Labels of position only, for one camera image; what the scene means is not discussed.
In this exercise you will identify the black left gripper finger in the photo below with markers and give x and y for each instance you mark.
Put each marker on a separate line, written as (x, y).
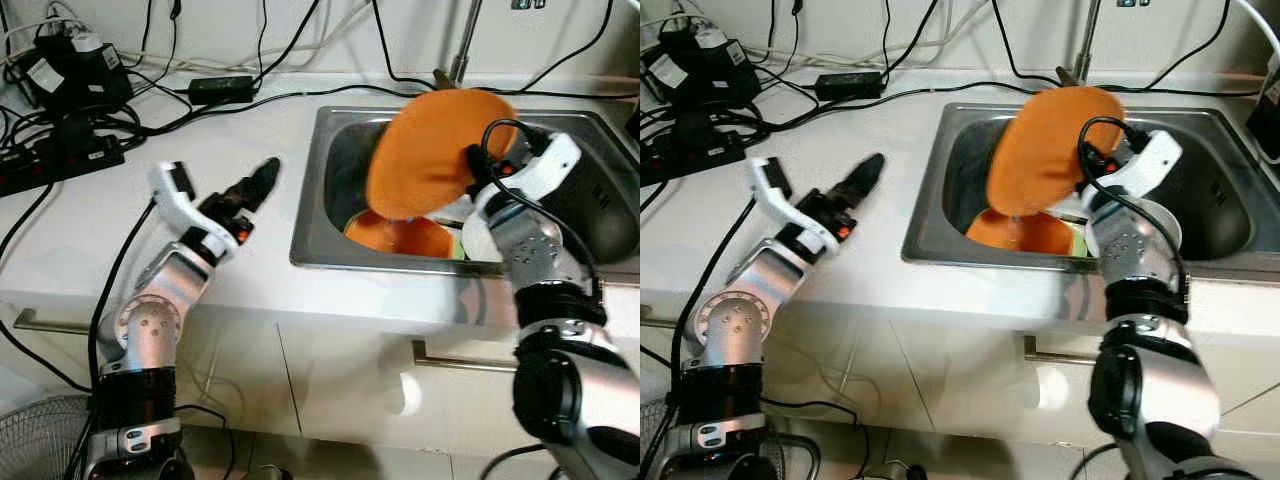
(864, 176)
(866, 198)
(264, 203)
(262, 180)

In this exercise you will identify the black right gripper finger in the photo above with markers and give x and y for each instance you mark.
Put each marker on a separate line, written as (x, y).
(1090, 165)
(480, 170)

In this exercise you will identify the orange plate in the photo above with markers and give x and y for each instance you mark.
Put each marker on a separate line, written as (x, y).
(1040, 150)
(430, 150)

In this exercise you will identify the orange bowl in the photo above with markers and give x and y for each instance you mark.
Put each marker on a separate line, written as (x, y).
(1020, 235)
(400, 238)

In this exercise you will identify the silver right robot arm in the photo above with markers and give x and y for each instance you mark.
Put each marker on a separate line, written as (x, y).
(530, 245)
(1135, 250)

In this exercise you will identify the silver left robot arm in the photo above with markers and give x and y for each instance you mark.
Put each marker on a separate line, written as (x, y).
(150, 320)
(735, 320)

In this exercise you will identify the white kitchen cabinet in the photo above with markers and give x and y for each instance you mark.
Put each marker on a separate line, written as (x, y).
(330, 390)
(950, 390)

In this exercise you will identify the white bowl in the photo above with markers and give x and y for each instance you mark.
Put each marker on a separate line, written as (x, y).
(478, 240)
(1165, 225)

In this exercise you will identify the stainless steel sink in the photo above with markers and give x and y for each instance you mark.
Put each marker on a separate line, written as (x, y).
(340, 170)
(960, 165)

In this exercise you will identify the black power adapter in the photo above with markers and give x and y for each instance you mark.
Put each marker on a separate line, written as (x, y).
(848, 85)
(222, 90)

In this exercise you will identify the chrome faucet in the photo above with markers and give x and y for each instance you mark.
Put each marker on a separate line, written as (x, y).
(463, 50)
(1085, 45)

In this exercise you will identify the black power strip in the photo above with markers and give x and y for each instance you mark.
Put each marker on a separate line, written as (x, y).
(712, 162)
(70, 167)

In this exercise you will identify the round black plug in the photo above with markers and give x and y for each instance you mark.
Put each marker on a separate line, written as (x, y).
(700, 130)
(78, 135)

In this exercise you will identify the black adapter white label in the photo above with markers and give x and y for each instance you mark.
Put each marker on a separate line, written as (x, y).
(1265, 130)

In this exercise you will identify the black charger box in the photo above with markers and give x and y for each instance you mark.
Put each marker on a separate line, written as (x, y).
(90, 80)
(715, 78)

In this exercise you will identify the white plug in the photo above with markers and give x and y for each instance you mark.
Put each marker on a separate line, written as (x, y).
(710, 38)
(85, 42)

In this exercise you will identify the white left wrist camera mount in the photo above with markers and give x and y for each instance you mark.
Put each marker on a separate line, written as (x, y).
(185, 220)
(785, 215)

